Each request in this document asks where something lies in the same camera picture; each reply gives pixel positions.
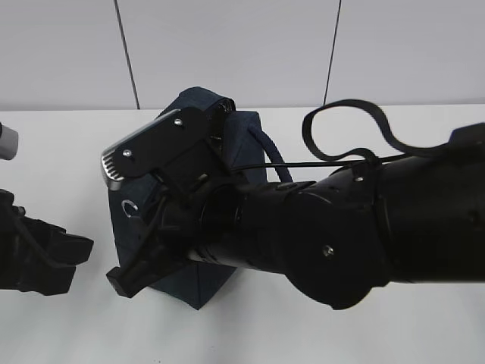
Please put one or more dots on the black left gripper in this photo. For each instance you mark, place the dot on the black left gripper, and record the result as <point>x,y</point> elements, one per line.
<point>59,246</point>

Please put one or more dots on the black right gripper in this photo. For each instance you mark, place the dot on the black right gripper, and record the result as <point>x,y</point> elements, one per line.
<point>186,232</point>

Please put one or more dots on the navy blue lunch bag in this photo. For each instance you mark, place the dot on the navy blue lunch bag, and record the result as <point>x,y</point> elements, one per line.
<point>238,138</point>

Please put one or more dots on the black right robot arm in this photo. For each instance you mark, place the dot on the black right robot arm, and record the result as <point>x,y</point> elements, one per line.
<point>418,220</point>

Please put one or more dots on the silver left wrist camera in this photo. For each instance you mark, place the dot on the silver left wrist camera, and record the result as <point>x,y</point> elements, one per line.
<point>8,143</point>

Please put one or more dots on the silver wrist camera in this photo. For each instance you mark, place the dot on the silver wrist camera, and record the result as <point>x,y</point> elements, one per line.
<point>175,147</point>
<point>8,143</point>

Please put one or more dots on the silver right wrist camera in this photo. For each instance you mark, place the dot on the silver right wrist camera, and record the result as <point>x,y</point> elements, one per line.
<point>175,147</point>

